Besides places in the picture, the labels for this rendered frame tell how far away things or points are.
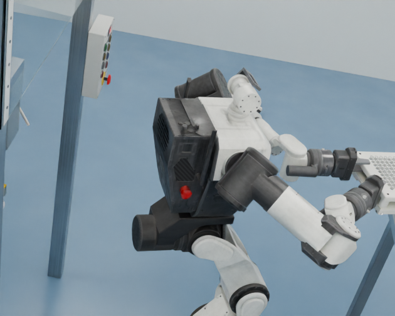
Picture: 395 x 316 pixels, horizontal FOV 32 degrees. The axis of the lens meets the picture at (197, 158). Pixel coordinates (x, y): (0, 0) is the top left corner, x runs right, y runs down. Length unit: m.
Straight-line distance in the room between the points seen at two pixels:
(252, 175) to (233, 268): 0.59
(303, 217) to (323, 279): 1.76
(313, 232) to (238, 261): 0.52
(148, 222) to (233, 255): 0.30
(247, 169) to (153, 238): 0.46
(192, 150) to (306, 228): 0.37
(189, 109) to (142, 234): 0.41
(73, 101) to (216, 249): 0.83
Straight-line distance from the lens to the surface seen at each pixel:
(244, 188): 1.77
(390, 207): 2.28
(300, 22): 5.36
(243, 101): 1.87
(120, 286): 3.18
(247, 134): 1.90
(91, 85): 2.56
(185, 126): 1.84
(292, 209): 1.76
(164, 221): 2.09
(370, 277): 2.72
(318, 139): 4.58
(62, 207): 2.91
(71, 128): 2.68
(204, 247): 2.13
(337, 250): 1.82
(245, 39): 5.38
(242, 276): 2.34
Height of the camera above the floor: 2.27
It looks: 34 degrees down
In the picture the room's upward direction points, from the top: 13 degrees clockwise
